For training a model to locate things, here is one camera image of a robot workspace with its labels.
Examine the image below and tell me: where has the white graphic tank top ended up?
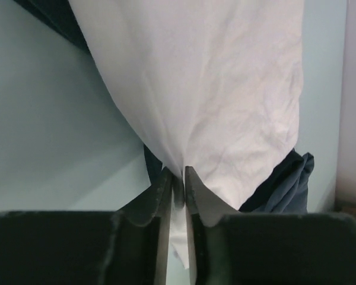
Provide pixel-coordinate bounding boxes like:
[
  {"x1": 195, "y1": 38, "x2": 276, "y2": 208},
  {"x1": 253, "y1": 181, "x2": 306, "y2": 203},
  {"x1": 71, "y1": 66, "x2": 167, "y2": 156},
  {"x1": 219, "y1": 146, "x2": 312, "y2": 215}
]
[{"x1": 68, "y1": 0, "x2": 305, "y2": 271}]

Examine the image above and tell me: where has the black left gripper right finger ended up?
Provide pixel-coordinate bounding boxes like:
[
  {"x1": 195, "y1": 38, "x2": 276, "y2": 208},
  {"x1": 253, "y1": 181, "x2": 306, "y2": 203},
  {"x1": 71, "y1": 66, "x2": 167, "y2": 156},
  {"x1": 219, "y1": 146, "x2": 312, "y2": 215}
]
[{"x1": 185, "y1": 167, "x2": 356, "y2": 284}]

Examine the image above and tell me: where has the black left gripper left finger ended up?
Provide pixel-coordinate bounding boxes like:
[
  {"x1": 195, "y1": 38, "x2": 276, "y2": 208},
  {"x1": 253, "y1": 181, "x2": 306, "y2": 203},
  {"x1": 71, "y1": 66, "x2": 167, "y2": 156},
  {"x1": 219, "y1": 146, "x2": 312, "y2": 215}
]
[{"x1": 0, "y1": 169, "x2": 173, "y2": 284}]

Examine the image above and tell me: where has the light blue table mat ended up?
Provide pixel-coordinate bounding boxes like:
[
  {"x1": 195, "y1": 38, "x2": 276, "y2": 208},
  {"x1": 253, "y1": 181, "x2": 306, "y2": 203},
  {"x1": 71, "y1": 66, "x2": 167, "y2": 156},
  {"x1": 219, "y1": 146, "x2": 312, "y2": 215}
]
[{"x1": 0, "y1": 1, "x2": 347, "y2": 212}]

